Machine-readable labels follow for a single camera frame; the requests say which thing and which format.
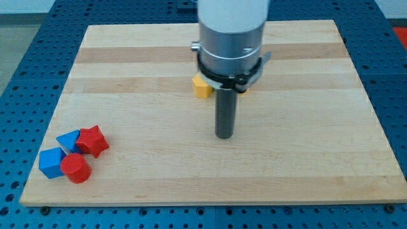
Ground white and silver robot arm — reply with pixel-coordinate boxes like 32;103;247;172
191;0;271;94

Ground yellow block left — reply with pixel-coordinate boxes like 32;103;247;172
192;73;213;99

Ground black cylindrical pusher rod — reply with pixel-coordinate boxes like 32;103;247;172
215;89;237;139

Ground wooden board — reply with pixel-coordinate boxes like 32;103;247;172
20;20;406;207

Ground red star block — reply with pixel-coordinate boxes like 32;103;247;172
75;125;109;158

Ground blue triangle block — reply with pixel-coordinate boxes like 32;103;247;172
56;130;82;155

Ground red cylinder block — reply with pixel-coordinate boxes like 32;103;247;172
60;153;92;184

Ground blue cube block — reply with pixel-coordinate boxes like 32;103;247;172
38;148;66;179

